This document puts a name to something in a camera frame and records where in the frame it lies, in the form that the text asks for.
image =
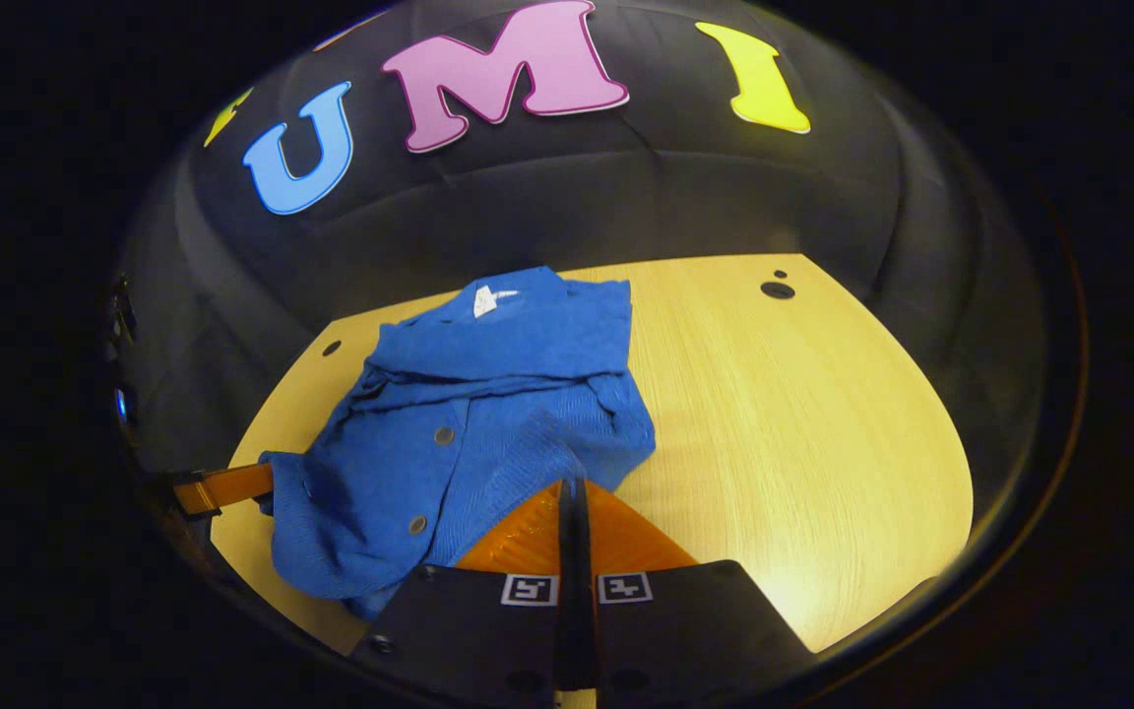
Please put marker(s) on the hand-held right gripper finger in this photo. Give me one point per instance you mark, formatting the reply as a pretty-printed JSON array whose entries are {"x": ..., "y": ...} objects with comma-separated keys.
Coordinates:
[
  {"x": 584, "y": 611},
  {"x": 567, "y": 611}
]

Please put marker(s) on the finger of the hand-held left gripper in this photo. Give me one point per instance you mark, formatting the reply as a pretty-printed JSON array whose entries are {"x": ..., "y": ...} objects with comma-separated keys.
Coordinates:
[{"x": 232, "y": 483}]

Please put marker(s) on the blue button jacket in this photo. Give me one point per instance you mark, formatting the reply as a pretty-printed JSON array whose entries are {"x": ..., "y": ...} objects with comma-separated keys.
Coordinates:
[{"x": 488, "y": 414}]

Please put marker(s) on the black backdrop cloth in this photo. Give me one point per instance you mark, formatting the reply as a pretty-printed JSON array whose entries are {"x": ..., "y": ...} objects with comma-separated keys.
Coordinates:
[{"x": 577, "y": 207}]

